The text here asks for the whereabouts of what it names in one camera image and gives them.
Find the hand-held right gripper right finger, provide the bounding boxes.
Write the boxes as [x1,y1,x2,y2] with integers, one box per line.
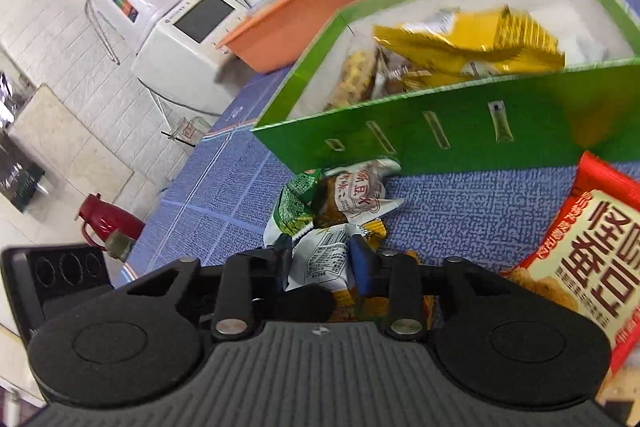
[349,235,563,340]

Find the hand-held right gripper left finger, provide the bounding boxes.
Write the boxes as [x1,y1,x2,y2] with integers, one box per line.
[116,233,294,341]

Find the white packet green trim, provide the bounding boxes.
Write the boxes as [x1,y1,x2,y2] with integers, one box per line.
[287,227,362,304]

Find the green cardboard box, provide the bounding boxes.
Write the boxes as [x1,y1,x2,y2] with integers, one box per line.
[251,0,640,178]

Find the clear packet yellow chips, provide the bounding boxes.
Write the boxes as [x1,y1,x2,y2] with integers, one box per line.
[325,47,381,110]

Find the clear packet brown bread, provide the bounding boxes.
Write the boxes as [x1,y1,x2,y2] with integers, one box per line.
[377,52,437,94]

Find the golden yellow packet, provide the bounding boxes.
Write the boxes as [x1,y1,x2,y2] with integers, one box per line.
[372,6,566,80]

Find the olive green cup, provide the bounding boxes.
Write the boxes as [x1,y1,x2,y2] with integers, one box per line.
[105,228,137,262]

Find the red thermos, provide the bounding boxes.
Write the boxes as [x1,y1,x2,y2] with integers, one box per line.
[75,193,147,253]

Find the white brown bean packet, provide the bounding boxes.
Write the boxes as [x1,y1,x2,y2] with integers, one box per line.
[320,158,405,229]

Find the black shiny bag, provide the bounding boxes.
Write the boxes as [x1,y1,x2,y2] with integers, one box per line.
[0,132,49,214]

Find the blue checked tablecloth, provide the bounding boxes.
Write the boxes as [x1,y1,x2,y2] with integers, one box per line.
[112,0,640,293]

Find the beige board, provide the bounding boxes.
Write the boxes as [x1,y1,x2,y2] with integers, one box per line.
[7,84,135,228]

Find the red fried bean packet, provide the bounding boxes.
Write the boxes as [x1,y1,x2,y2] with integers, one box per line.
[500,151,640,378]

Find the orange plastic basin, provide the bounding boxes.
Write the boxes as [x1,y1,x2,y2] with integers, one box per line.
[216,0,381,74]

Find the white appliance with screen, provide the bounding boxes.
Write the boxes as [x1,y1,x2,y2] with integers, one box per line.
[131,0,252,116]

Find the metal hose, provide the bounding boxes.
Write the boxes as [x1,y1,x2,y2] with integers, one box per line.
[85,0,122,66]

